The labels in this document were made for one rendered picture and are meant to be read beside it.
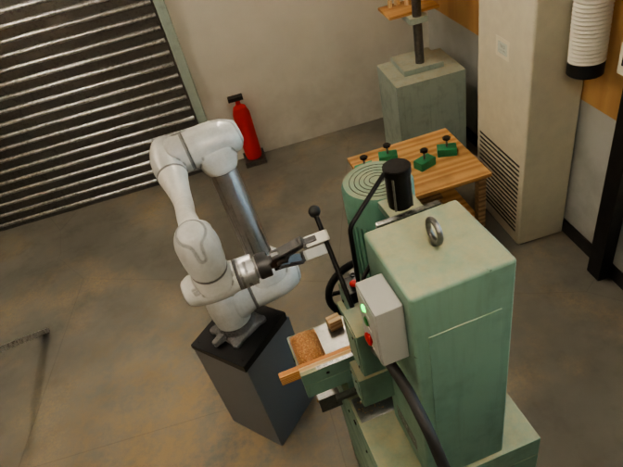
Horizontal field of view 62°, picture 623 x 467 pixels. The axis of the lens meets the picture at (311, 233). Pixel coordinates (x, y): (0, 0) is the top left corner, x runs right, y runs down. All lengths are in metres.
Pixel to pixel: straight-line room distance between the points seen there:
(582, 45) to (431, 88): 1.32
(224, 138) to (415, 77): 2.11
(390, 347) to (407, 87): 2.69
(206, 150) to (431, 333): 1.05
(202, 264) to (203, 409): 1.61
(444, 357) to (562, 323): 1.85
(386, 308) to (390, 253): 0.11
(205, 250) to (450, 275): 0.60
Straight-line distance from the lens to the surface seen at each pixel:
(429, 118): 3.75
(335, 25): 4.32
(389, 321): 1.00
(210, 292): 1.41
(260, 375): 2.19
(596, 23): 2.55
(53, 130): 4.50
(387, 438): 1.61
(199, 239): 1.27
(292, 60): 4.32
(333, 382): 1.65
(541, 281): 3.11
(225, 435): 2.71
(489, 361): 1.21
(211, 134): 1.79
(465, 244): 1.04
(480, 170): 2.99
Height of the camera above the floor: 2.22
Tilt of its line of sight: 39 degrees down
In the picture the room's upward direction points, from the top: 14 degrees counter-clockwise
